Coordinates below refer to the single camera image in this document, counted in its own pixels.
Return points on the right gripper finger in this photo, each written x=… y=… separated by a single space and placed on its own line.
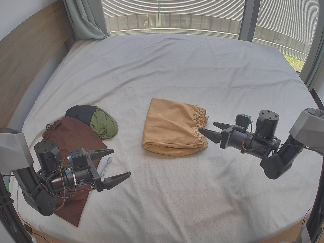
x=211 y=135
x=223 y=126

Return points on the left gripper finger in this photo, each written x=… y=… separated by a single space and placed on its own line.
x=97 y=154
x=114 y=180

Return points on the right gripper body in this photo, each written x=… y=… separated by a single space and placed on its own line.
x=238 y=138

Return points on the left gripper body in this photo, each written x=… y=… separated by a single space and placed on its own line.
x=86 y=177

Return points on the tan shorts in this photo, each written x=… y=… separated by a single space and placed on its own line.
x=169 y=128

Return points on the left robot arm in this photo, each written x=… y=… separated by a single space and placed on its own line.
x=45 y=156

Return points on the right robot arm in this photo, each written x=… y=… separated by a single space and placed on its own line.
x=268 y=123

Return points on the bed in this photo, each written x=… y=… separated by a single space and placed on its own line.
x=177 y=67

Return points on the white garment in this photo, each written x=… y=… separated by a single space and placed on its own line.
x=103 y=166

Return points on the brown garment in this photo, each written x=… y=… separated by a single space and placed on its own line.
x=76 y=140

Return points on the green garment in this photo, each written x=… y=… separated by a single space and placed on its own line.
x=103 y=123

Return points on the black garment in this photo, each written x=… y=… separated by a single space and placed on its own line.
x=78 y=113

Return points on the grey-green curtain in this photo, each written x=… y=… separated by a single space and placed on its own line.
x=81 y=14
x=316 y=47

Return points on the window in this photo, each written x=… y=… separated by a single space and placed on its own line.
x=189 y=6

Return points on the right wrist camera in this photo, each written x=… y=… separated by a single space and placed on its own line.
x=242 y=121

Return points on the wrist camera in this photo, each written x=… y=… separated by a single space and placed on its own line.
x=79 y=159
x=242 y=121

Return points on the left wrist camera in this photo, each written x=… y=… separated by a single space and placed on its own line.
x=79 y=159

